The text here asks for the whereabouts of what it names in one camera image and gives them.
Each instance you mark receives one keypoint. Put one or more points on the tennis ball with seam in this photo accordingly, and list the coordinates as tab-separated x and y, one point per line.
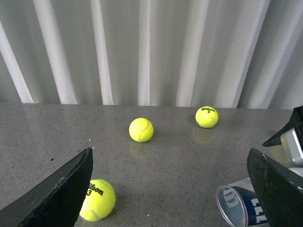
141	130

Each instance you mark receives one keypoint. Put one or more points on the Wilson 3 tennis ball far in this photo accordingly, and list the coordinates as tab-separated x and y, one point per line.
206	117

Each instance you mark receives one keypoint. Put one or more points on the white pleated curtain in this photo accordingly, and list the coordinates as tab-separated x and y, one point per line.
188	53

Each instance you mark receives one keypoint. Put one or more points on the wilson 3 tennis ball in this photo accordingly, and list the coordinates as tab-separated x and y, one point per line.
206	117
99	201

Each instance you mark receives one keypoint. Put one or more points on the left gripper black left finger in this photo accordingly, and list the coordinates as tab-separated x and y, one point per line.
57	200

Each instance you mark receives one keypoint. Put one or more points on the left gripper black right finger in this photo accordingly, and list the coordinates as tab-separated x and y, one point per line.
278	189

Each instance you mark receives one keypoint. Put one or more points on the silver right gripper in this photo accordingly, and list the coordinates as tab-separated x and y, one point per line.
291	138

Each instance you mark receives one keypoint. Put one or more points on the clear tennis ball can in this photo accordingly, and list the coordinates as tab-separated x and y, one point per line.
239	205

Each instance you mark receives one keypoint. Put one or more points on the Wilson 3 tennis ball near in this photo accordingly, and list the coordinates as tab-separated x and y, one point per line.
99	201

